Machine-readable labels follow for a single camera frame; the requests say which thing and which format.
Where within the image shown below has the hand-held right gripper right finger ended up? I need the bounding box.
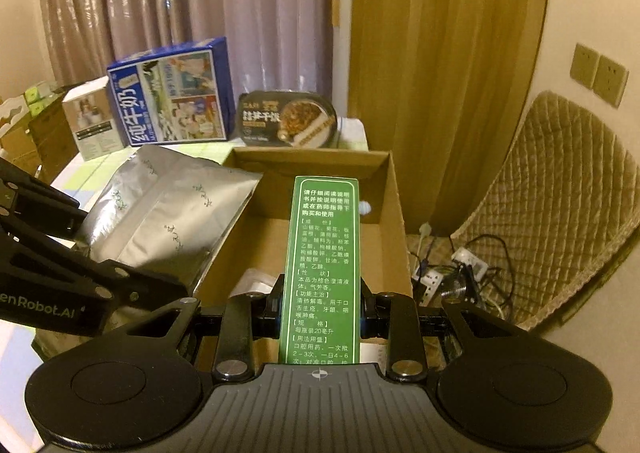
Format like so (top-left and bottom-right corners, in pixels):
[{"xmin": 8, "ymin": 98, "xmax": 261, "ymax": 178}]
[{"xmin": 360, "ymin": 283, "xmax": 507, "ymax": 382}]

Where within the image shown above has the green medicine box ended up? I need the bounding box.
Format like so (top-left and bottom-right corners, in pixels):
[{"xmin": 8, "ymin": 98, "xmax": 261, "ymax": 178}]
[{"xmin": 278, "ymin": 176, "xmax": 362, "ymax": 365}]

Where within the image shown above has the large open brown carton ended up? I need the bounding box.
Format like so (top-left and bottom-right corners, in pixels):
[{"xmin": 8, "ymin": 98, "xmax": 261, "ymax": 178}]
[{"xmin": 0, "ymin": 98, "xmax": 63, "ymax": 185}]

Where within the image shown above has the white power strip with cables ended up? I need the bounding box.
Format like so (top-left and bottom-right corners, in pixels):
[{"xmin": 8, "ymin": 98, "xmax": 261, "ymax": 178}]
[{"xmin": 407, "ymin": 223, "xmax": 517, "ymax": 320}]

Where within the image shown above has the brown cardboard box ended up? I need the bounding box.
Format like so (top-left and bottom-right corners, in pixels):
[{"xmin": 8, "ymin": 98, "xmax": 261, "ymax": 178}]
[{"xmin": 192, "ymin": 147, "xmax": 414, "ymax": 370}]

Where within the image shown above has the yellow curtain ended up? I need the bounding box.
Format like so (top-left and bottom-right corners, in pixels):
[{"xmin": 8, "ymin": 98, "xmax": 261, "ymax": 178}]
[{"xmin": 349, "ymin": 0, "xmax": 554, "ymax": 240}]

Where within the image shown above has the blue milk carton case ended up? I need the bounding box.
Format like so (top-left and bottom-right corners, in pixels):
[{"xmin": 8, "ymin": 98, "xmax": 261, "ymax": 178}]
[{"xmin": 106, "ymin": 36, "xmax": 234, "ymax": 148}]

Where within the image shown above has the stack of green tissue packs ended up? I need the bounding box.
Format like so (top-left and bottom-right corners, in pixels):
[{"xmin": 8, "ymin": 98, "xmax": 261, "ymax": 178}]
[{"xmin": 22, "ymin": 82, "xmax": 67, "ymax": 117}]

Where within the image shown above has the black instant rice bowl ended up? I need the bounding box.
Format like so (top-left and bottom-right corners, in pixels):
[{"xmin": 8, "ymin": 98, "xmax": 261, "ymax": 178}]
[{"xmin": 235, "ymin": 90, "xmax": 339, "ymax": 149}]

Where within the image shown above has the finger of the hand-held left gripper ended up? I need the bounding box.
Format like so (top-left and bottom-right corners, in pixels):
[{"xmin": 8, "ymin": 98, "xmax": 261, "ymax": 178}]
[
  {"xmin": 0, "ymin": 158, "xmax": 87, "ymax": 241},
  {"xmin": 0, "ymin": 220, "xmax": 198, "ymax": 333}
]

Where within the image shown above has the checked cloth desktop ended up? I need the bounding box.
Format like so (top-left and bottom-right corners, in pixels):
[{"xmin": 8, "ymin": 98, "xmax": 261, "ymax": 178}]
[{"xmin": 0, "ymin": 136, "xmax": 237, "ymax": 434}]

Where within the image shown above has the quilted chair cushion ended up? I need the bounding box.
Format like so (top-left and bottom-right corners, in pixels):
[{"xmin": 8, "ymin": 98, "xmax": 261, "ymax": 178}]
[{"xmin": 451, "ymin": 90, "xmax": 640, "ymax": 335}]

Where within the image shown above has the beige wall socket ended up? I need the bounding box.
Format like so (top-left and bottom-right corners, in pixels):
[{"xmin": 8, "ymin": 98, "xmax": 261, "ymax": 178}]
[
  {"xmin": 571, "ymin": 43, "xmax": 602, "ymax": 90},
  {"xmin": 592, "ymin": 55, "xmax": 630, "ymax": 107}
]

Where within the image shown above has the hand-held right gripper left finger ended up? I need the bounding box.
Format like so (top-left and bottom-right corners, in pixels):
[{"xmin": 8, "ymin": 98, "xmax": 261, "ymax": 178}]
[{"xmin": 145, "ymin": 277, "xmax": 287, "ymax": 382}]

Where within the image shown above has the white product box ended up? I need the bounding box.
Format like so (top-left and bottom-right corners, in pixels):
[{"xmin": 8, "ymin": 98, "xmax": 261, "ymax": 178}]
[{"xmin": 61, "ymin": 76, "xmax": 124, "ymax": 162}]

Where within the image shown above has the silver foil bag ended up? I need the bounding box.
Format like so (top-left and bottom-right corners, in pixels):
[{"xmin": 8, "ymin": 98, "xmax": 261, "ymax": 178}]
[{"xmin": 74, "ymin": 144, "xmax": 265, "ymax": 295}]

